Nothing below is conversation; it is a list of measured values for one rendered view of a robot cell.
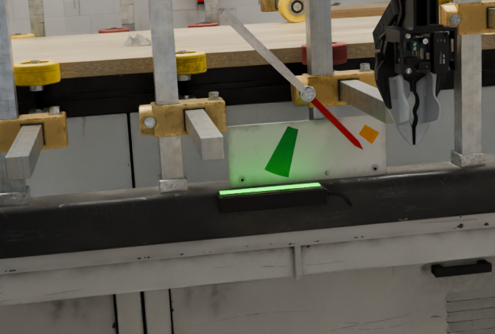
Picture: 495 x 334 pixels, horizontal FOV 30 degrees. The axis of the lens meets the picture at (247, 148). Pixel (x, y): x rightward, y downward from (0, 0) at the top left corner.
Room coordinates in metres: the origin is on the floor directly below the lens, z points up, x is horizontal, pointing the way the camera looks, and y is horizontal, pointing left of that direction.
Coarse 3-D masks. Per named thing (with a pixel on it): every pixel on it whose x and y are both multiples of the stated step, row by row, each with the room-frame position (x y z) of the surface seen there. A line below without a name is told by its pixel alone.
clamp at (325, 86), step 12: (336, 72) 1.50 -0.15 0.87; (348, 72) 1.49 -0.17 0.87; (360, 72) 1.48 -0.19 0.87; (372, 72) 1.48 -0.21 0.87; (312, 84) 1.46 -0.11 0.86; (324, 84) 1.46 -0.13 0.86; (336, 84) 1.47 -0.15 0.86; (372, 84) 1.48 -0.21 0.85; (324, 96) 1.46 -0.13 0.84; (336, 96) 1.47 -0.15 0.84
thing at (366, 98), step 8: (344, 80) 1.47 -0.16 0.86; (352, 80) 1.46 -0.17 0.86; (344, 88) 1.44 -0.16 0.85; (352, 88) 1.39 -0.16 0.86; (360, 88) 1.36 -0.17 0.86; (368, 88) 1.36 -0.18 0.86; (376, 88) 1.35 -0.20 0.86; (344, 96) 1.44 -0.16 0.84; (352, 96) 1.39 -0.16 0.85; (360, 96) 1.34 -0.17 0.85; (368, 96) 1.30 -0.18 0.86; (376, 96) 1.28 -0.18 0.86; (352, 104) 1.39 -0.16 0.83; (360, 104) 1.34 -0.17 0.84; (368, 104) 1.30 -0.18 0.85; (376, 104) 1.26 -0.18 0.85; (384, 104) 1.23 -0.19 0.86; (368, 112) 1.30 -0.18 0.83; (376, 112) 1.26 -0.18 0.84; (384, 112) 1.23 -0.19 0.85; (384, 120) 1.23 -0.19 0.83; (392, 120) 1.22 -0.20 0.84
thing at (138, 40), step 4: (128, 36) 1.88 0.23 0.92; (136, 36) 1.90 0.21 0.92; (140, 36) 1.91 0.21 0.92; (128, 40) 1.88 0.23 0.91; (132, 40) 1.88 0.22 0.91; (136, 40) 1.90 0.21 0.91; (140, 40) 1.90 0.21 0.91; (144, 40) 1.87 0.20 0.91; (148, 40) 1.88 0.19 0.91; (124, 44) 1.87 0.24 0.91; (128, 44) 1.87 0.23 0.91; (132, 44) 1.87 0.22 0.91; (136, 44) 1.88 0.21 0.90; (140, 44) 1.87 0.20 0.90; (144, 44) 1.87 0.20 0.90
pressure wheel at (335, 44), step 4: (304, 44) 1.63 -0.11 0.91; (332, 44) 1.60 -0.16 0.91; (336, 44) 1.60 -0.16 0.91; (340, 44) 1.60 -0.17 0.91; (344, 44) 1.61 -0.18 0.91; (304, 48) 1.61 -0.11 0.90; (332, 48) 1.59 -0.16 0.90; (336, 48) 1.60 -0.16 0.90; (340, 48) 1.60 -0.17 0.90; (344, 48) 1.61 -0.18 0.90; (304, 52) 1.61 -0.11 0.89; (332, 52) 1.59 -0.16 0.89; (336, 52) 1.60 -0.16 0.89; (340, 52) 1.60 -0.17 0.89; (344, 52) 1.61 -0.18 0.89; (304, 56) 1.61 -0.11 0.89; (332, 56) 1.59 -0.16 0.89; (336, 56) 1.60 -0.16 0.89; (340, 56) 1.60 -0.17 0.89; (344, 56) 1.61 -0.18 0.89; (304, 60) 1.61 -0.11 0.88; (336, 60) 1.60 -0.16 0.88; (340, 60) 1.60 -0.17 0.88; (344, 60) 1.61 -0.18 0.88; (304, 64) 1.62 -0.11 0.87; (336, 64) 1.60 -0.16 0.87
